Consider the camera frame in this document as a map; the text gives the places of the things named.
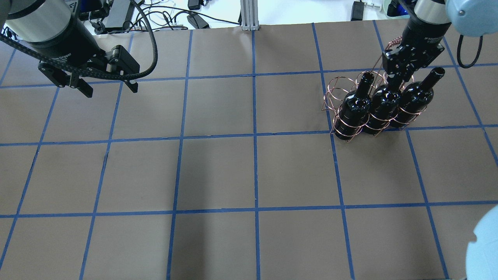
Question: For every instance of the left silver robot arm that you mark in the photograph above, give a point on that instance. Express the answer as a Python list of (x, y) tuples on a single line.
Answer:
[(51, 28)]

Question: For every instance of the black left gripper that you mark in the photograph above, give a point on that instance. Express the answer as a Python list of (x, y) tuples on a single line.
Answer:
[(69, 43)]

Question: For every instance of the dark wine bottle carried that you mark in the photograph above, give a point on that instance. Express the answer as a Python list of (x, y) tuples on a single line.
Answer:
[(384, 102)]

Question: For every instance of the dark wine bottle in basket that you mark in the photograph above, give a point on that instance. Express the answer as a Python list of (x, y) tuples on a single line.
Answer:
[(354, 110)]

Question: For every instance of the copper wire wine basket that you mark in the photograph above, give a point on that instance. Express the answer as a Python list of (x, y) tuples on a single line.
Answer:
[(339, 87)]

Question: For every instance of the black power adapter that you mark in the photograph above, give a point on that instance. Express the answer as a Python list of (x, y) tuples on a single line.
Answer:
[(357, 11)]

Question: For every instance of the aluminium frame post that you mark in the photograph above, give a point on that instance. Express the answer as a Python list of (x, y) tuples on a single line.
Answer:
[(249, 15)]

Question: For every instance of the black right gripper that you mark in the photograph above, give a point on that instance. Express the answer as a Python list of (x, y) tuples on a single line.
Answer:
[(422, 38)]

